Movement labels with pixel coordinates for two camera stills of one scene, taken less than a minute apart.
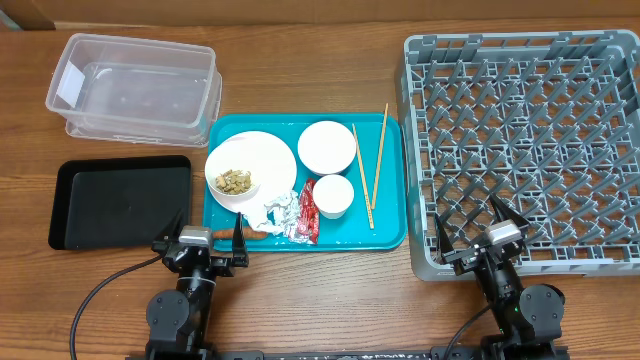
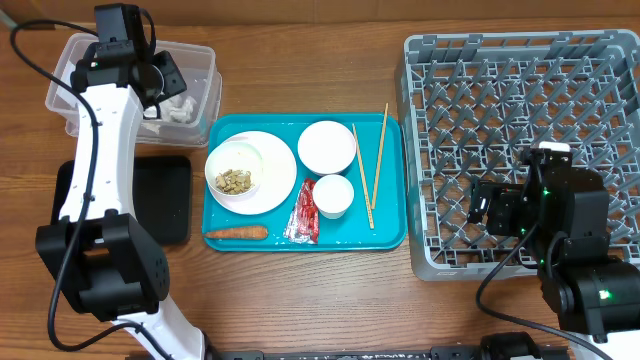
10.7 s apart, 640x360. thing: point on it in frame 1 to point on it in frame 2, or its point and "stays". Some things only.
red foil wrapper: x=308 y=225 stays
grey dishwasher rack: x=546 y=121 stays
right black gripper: x=465 y=257 to x=502 y=198
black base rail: x=438 y=353 stays
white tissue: x=282 y=218 to x=176 y=109
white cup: x=333 y=194 stays
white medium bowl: x=327 y=147 stays
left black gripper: x=224 y=268 to x=176 y=81
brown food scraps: x=234 y=181 stays
